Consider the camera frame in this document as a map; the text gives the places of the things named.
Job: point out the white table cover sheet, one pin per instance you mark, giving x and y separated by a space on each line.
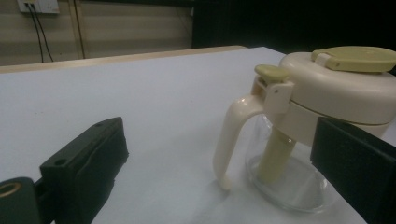
155 93

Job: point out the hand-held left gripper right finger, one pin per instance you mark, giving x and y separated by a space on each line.
358 161

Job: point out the cream lidded glass cup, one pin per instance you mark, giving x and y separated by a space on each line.
327 90

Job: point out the wooden table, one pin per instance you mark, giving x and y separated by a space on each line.
93 60

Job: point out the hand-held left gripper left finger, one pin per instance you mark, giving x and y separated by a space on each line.
84 161

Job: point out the white wall socket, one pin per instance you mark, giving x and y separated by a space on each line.
43 5

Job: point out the dark curtain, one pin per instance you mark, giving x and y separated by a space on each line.
280 21

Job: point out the vertical wooden wall strip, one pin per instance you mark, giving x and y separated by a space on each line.
76 28

